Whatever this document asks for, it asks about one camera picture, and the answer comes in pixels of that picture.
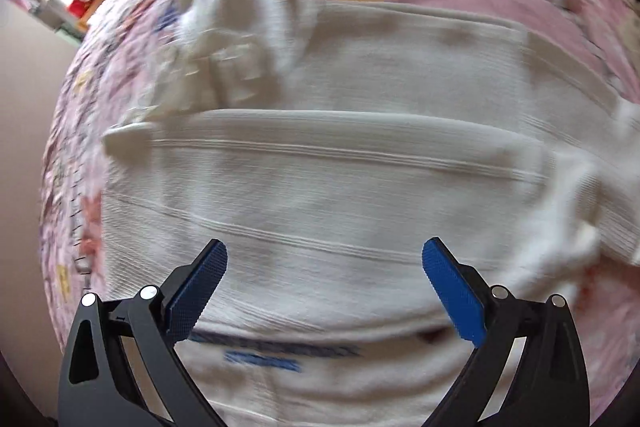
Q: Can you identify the white knit sweater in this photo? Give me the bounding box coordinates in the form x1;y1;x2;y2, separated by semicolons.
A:
100;0;640;427

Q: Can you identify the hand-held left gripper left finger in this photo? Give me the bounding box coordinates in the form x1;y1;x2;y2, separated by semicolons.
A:
57;239;229;427

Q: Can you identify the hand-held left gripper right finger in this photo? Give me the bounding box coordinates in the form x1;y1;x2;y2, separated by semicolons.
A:
422;237;592;427

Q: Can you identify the red box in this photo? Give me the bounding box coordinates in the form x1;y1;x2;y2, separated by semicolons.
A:
68;0;101;18

